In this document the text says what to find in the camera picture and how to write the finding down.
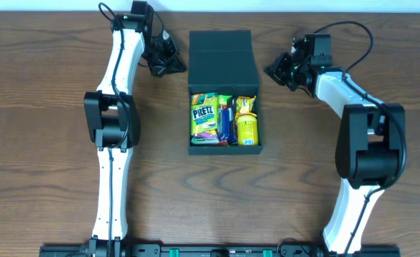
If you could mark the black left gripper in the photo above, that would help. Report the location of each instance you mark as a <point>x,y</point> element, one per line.
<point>163,56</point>

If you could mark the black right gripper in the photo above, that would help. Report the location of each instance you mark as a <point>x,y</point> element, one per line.
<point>283,71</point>

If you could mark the dark green lidded box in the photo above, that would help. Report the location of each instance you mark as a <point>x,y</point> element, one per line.
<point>223,62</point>

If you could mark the orange yellow snack packet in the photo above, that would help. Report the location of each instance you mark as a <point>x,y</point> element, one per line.
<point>244,106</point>

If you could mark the green Pretz snack box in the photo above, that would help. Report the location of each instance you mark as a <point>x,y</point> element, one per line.
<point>204,119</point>

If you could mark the yellow plastic bottle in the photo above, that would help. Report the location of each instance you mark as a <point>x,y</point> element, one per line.
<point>247,130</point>

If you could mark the Haribo gummy candy bag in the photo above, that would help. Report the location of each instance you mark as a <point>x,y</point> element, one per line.
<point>224,101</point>

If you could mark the dark blue barcode box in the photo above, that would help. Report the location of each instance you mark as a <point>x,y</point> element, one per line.
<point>225,129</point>

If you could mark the dark blue candy bar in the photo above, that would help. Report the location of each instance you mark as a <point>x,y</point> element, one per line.
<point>234,107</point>

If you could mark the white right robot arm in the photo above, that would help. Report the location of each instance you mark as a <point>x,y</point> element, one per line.
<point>370,151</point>

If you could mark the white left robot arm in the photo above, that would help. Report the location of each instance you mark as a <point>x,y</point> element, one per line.
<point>114,125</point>

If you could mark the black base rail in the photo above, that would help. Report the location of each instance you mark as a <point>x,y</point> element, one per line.
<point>217,251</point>

